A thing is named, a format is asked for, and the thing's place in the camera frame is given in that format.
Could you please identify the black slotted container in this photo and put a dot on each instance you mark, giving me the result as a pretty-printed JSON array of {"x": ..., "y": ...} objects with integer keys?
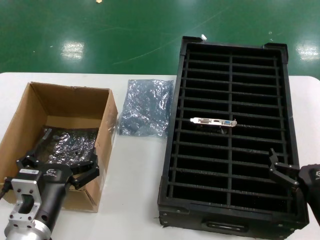
[{"x": 187, "y": 217}]

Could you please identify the brown cardboard box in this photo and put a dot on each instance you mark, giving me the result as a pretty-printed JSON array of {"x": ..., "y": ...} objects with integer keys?
[{"x": 75, "y": 100}]

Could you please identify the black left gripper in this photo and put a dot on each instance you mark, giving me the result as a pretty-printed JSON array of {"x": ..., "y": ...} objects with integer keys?
[{"x": 53, "y": 190}]

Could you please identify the white floor scrap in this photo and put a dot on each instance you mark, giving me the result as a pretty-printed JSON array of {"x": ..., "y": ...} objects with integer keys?
[{"x": 204, "y": 37}]

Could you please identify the grey crumpled antistatic bag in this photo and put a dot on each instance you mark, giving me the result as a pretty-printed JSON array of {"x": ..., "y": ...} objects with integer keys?
[{"x": 145, "y": 107}]

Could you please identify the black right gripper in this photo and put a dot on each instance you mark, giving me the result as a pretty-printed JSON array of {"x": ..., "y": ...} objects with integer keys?
[{"x": 311, "y": 182}]

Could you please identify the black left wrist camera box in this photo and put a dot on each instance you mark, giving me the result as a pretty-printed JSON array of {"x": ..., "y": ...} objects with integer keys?
[{"x": 28, "y": 176}]

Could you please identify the graphics card with silver bracket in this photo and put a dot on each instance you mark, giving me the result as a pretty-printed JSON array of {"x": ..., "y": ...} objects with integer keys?
[{"x": 212, "y": 122}]

